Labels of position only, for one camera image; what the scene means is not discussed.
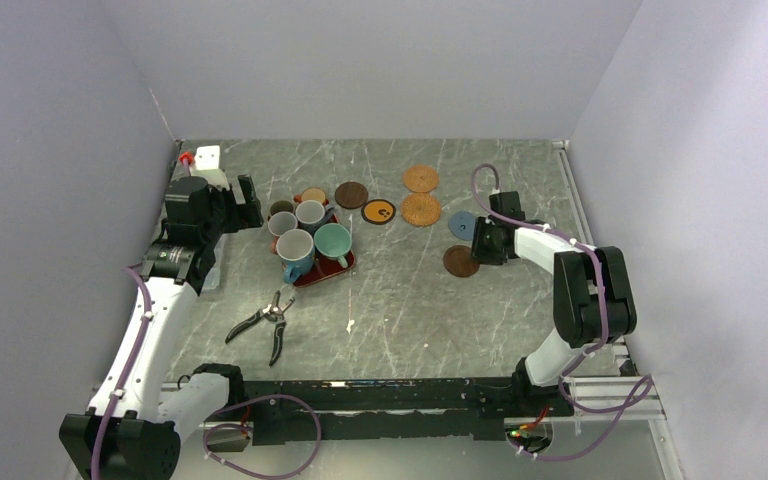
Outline blue rubber coaster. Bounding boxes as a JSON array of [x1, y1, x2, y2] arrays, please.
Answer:
[[448, 211, 476, 242]]

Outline dark wood coaster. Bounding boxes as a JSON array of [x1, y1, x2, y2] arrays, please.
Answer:
[[443, 245, 480, 278], [334, 181, 369, 210]]

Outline woven rattan coaster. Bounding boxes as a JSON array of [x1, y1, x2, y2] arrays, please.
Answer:
[[402, 165, 439, 193], [401, 193, 442, 227]]

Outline orange black rubber coaster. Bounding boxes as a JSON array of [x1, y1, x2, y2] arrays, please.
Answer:
[[361, 199, 396, 225]]

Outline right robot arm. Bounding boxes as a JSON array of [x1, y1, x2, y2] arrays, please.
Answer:
[[471, 191, 637, 415]]

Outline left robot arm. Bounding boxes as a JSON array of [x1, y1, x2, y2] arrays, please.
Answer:
[[59, 175, 264, 479]]

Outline grey olive cup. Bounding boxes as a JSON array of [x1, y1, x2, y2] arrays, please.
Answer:
[[269, 200, 296, 217]]

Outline orange red cup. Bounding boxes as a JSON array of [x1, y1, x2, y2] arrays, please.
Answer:
[[293, 187, 329, 205]]

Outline teal green cup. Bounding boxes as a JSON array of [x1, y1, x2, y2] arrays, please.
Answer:
[[314, 223, 352, 268]]

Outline dark blue white mug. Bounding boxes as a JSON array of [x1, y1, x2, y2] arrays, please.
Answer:
[[295, 200, 335, 235]]

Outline clear plastic screw box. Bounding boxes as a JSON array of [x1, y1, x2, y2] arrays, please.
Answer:
[[202, 235, 227, 293]]

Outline red tray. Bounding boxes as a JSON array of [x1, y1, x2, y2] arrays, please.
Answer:
[[276, 217, 356, 288]]

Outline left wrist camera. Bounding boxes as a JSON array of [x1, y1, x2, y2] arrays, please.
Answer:
[[178, 145, 231, 190]]

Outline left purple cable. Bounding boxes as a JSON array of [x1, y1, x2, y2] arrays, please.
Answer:
[[89, 264, 324, 480]]

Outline purple cable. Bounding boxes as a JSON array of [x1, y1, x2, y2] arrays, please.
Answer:
[[89, 264, 324, 480], [470, 163, 655, 464]]

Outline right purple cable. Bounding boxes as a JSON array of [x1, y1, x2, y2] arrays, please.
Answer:
[[470, 163, 655, 464]]

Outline black handled pliers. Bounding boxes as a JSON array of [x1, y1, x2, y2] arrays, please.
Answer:
[[224, 291, 296, 367]]

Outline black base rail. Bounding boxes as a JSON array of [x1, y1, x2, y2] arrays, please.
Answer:
[[196, 364, 573, 446]]

